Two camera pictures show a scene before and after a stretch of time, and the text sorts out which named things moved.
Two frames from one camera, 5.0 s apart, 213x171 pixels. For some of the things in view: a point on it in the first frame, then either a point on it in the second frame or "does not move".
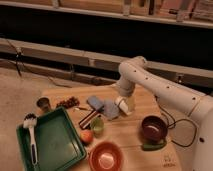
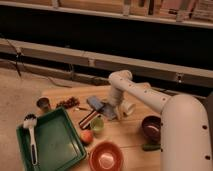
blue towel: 108,105 does not move
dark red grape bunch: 70,102 does not move
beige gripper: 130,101 → 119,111
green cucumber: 153,146 does not move
